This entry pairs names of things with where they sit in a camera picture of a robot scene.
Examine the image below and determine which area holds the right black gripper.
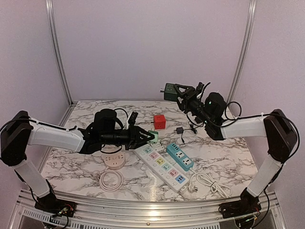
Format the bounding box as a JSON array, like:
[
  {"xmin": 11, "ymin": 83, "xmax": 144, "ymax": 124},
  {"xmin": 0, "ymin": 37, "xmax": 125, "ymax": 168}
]
[{"xmin": 174, "ymin": 83, "xmax": 212, "ymax": 125}]

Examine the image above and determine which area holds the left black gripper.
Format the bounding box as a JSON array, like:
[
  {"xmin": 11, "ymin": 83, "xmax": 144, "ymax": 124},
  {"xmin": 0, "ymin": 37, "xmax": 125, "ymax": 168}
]
[{"xmin": 101, "ymin": 123, "xmax": 154, "ymax": 150}]

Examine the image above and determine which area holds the light green plug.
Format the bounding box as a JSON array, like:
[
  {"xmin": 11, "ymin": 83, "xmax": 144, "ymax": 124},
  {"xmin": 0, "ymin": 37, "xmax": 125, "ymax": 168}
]
[{"xmin": 147, "ymin": 130, "xmax": 159, "ymax": 143}]

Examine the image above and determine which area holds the dark green cube plug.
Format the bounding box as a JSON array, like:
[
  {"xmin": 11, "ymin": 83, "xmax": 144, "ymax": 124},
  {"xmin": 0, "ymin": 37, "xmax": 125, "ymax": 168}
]
[{"xmin": 160, "ymin": 83, "xmax": 177, "ymax": 102}]

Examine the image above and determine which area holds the white plug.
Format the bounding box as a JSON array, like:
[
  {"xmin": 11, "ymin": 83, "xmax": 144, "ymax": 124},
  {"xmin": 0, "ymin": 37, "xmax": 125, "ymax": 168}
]
[{"xmin": 149, "ymin": 142, "xmax": 165, "ymax": 152}]

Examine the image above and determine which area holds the red cube socket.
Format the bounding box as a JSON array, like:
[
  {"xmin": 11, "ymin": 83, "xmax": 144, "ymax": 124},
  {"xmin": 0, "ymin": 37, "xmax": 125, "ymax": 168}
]
[{"xmin": 153, "ymin": 115, "xmax": 166, "ymax": 130}]

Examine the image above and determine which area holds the white multicolour power strip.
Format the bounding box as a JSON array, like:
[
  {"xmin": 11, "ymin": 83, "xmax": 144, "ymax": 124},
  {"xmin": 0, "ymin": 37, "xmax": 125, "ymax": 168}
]
[{"xmin": 134, "ymin": 143, "xmax": 189, "ymax": 192}]

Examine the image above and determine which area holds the teal power strip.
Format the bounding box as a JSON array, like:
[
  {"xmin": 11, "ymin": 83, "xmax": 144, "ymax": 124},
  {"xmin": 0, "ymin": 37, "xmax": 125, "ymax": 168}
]
[{"xmin": 166, "ymin": 143, "xmax": 194, "ymax": 171}]

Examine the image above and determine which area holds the black power adapter with cable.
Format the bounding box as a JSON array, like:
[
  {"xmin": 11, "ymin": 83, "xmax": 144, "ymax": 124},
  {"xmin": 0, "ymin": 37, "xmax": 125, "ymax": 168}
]
[{"xmin": 175, "ymin": 122, "xmax": 198, "ymax": 144}]

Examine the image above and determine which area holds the pink round power strip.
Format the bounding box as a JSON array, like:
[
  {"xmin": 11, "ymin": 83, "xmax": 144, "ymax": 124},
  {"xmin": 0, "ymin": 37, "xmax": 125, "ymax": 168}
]
[{"xmin": 102, "ymin": 152, "xmax": 126, "ymax": 170}]

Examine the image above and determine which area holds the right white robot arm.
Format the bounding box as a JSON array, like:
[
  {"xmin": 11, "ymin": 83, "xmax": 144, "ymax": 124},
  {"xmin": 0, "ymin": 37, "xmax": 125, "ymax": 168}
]
[{"xmin": 173, "ymin": 83, "xmax": 300, "ymax": 197}]

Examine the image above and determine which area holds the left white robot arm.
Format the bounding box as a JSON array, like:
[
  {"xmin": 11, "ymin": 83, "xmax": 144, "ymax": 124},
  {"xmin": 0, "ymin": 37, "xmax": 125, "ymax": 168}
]
[{"xmin": 0, "ymin": 109, "xmax": 154, "ymax": 212}]

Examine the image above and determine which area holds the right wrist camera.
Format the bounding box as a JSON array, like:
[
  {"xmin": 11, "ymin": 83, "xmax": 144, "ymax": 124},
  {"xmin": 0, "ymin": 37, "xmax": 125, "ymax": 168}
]
[{"xmin": 195, "ymin": 82, "xmax": 226, "ymax": 125}]

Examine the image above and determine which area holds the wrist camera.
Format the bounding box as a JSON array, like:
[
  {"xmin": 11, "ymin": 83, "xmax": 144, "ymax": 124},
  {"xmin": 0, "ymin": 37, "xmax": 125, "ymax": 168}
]
[
  {"xmin": 93, "ymin": 109, "xmax": 139, "ymax": 136},
  {"xmin": 195, "ymin": 82, "xmax": 226, "ymax": 125}
]

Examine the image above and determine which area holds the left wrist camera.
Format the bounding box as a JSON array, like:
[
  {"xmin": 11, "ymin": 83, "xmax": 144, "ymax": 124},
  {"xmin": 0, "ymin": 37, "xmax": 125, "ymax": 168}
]
[{"xmin": 93, "ymin": 109, "xmax": 139, "ymax": 136}]

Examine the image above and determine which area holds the white coiled cable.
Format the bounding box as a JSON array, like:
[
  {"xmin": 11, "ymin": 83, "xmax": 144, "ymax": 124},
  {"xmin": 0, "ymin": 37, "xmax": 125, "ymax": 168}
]
[{"xmin": 99, "ymin": 170, "xmax": 124, "ymax": 191}]

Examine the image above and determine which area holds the white bundled power cord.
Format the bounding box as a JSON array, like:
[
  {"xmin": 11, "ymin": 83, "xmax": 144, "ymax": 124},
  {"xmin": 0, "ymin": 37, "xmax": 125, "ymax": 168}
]
[{"xmin": 188, "ymin": 170, "xmax": 233, "ymax": 198}]

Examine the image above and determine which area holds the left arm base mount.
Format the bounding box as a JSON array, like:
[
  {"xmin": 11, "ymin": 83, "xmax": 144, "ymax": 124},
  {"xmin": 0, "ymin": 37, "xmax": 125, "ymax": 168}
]
[{"xmin": 34, "ymin": 193, "xmax": 76, "ymax": 217}]

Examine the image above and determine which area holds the right aluminium frame post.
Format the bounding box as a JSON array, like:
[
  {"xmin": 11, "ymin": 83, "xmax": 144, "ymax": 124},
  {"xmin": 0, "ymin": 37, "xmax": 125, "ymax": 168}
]
[{"xmin": 227, "ymin": 0, "xmax": 257, "ymax": 102}]

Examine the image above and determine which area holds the aluminium frame post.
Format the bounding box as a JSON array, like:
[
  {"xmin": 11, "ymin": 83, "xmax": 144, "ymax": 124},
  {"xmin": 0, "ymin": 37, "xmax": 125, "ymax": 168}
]
[
  {"xmin": 45, "ymin": 0, "xmax": 73, "ymax": 106},
  {"xmin": 227, "ymin": 0, "xmax": 257, "ymax": 102}
]

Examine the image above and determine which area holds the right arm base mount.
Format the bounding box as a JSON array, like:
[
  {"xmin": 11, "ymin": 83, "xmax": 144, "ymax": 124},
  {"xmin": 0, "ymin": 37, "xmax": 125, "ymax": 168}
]
[{"xmin": 218, "ymin": 189, "xmax": 262, "ymax": 219}]

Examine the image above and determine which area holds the aluminium front rail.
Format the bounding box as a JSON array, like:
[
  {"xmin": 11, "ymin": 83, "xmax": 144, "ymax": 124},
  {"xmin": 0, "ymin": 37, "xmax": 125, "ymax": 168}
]
[{"xmin": 3, "ymin": 189, "xmax": 288, "ymax": 229}]

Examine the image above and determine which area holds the left aluminium frame post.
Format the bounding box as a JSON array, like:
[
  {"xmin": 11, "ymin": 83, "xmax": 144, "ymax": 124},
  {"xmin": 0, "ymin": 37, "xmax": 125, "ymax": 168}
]
[{"xmin": 45, "ymin": 0, "xmax": 73, "ymax": 106}]

